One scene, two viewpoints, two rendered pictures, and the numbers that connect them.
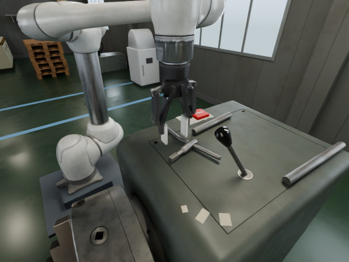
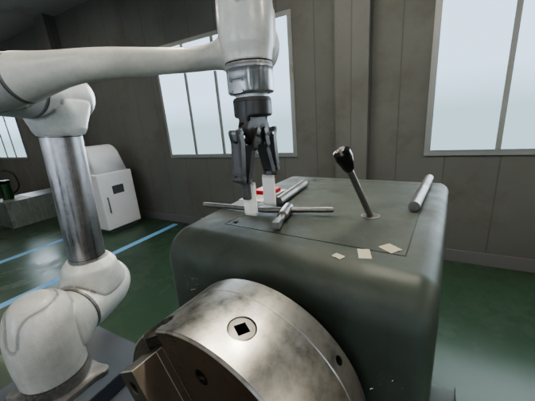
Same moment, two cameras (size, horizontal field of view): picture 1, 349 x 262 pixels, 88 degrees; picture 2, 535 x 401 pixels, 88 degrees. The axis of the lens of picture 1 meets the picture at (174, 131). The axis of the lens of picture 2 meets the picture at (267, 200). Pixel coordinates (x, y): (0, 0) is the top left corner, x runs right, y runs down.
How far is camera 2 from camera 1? 27 cm
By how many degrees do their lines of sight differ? 27
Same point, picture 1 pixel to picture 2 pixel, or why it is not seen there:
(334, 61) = (359, 143)
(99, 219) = (226, 311)
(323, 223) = not seen: hidden behind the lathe
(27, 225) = not seen: outside the picture
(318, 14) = (325, 103)
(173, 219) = (333, 271)
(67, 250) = not seen: outside the picture
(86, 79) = (67, 180)
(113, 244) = (272, 331)
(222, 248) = (412, 266)
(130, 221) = (275, 299)
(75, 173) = (52, 370)
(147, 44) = (111, 165)
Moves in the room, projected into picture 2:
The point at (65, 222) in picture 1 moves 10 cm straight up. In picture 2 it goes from (152, 357) to (134, 282)
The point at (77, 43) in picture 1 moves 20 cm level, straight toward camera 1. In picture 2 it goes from (52, 121) to (81, 114)
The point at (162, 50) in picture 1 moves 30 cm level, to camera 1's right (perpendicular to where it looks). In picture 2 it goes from (244, 76) to (372, 75)
